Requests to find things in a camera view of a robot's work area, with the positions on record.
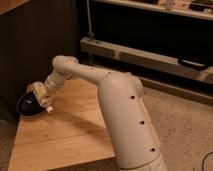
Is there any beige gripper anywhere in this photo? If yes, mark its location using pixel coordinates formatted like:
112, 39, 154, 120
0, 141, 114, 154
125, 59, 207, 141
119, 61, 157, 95
32, 82, 51, 104

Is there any white plastic bottle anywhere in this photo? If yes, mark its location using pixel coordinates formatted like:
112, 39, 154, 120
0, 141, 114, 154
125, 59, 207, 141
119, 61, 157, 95
40, 97, 53, 113

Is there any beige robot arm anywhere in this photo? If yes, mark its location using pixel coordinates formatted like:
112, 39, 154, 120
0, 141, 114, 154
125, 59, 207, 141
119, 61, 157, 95
32, 55, 168, 171

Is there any black ceramic bowl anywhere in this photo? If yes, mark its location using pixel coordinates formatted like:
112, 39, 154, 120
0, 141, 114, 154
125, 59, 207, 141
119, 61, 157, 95
16, 92, 45, 116

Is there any wooden table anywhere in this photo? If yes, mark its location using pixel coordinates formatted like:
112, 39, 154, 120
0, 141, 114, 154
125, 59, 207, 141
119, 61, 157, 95
8, 79, 114, 171

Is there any metal vertical pole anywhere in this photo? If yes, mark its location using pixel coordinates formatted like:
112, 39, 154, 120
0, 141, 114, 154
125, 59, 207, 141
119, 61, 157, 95
86, 0, 94, 40

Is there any black object on beam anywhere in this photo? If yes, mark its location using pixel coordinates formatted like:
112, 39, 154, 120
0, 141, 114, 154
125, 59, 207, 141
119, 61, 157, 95
177, 59, 210, 71

